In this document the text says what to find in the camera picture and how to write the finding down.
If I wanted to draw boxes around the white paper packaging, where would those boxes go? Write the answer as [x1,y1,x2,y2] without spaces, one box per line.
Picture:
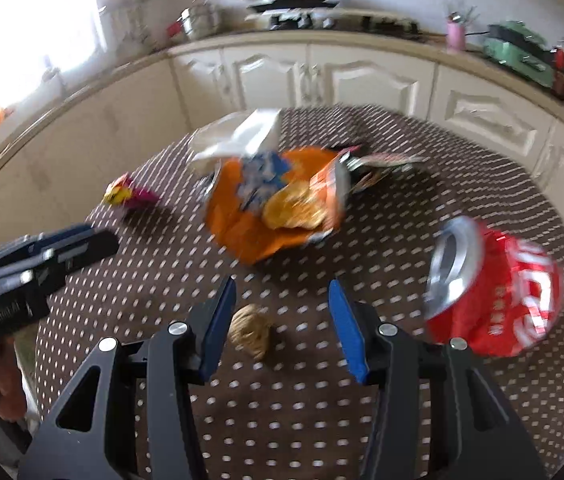
[189,109,282,173]

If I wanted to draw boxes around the pink utensil holder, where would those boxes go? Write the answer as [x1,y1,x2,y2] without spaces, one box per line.
[446,21,467,53]

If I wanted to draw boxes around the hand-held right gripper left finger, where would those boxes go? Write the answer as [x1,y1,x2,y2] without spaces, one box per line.
[17,275,239,480]

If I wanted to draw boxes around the magenta yellow wrapper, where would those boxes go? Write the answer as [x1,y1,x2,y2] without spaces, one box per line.
[104,174,160,207]

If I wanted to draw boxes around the round polka dot table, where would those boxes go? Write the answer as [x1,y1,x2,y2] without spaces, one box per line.
[32,105,564,480]

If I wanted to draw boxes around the black gas cooktop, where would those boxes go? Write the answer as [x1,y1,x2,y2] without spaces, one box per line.
[247,2,420,36]

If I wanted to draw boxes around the red crushed can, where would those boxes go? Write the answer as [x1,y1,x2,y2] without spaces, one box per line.
[423,216,564,358]

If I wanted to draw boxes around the steel pot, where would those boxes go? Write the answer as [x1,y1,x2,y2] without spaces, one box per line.
[179,2,223,41]

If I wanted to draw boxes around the green electric cooker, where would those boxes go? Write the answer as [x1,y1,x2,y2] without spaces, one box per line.
[482,20,555,86]

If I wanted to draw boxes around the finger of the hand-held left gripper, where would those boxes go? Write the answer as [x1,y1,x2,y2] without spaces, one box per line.
[0,225,97,277]
[0,230,120,307]

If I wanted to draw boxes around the tan paper ball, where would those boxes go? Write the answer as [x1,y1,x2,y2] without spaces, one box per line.
[225,303,272,361]

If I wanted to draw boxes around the kitchen window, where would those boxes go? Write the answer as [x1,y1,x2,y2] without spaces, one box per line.
[0,0,108,111]

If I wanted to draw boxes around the orange snack bag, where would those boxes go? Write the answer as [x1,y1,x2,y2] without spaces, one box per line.
[204,147,348,267]

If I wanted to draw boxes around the cream base cabinets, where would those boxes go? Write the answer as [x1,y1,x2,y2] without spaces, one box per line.
[0,30,564,261]

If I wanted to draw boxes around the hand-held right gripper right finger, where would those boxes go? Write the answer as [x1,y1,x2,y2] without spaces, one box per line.
[327,279,550,480]

